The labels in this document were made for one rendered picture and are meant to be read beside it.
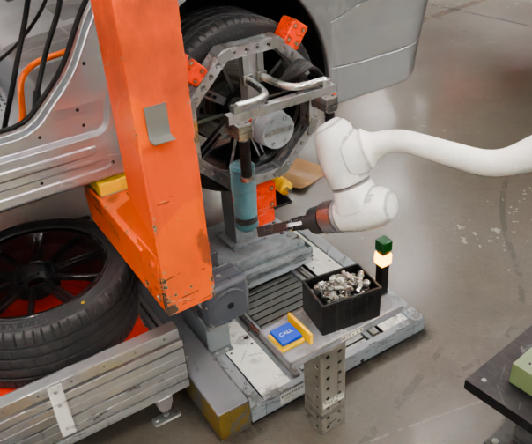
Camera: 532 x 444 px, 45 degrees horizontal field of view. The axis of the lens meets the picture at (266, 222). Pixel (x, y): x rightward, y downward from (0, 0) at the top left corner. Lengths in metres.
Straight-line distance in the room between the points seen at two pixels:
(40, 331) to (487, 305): 1.75
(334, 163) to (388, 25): 1.25
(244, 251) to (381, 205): 1.21
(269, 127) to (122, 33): 0.78
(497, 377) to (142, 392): 1.12
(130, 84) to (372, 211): 0.65
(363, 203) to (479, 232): 1.73
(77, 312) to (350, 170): 0.99
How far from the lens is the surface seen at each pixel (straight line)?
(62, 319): 2.09
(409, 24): 2.82
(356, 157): 1.57
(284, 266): 2.77
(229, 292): 2.25
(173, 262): 1.87
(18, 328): 2.12
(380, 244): 1.99
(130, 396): 2.22
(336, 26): 2.56
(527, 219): 3.42
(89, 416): 2.20
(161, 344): 2.14
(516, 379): 2.10
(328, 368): 2.09
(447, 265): 3.02
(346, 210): 1.61
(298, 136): 2.49
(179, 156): 1.72
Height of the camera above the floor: 1.81
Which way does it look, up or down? 33 degrees down
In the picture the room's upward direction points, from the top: 4 degrees counter-clockwise
